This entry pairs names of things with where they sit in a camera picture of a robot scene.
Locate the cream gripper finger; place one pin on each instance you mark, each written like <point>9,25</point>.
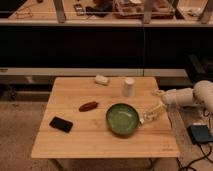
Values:
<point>152,114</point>
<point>158,93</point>

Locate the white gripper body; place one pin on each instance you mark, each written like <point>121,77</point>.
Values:
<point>169,97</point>

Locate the white ceramic cup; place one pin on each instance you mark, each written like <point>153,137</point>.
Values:
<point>128,87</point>

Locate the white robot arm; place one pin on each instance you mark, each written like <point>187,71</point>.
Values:
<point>200,95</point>

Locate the green bowl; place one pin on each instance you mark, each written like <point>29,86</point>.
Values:
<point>122,119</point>

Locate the black power box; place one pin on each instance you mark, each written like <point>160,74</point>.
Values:
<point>199,134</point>

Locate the small white box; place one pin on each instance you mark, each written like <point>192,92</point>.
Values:
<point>99,79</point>

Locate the brown oblong object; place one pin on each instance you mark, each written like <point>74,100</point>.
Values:
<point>88,106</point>

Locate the wooden table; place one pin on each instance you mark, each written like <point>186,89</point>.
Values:
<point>89,136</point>

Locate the cluttered tray on bench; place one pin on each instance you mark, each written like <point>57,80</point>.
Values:
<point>135,9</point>

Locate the black smartphone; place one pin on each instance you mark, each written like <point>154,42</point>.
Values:
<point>61,124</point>

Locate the black device on bench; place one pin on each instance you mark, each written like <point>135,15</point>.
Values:
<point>79,9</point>

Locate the long workbench shelf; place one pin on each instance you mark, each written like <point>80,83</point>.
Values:
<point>188,13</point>

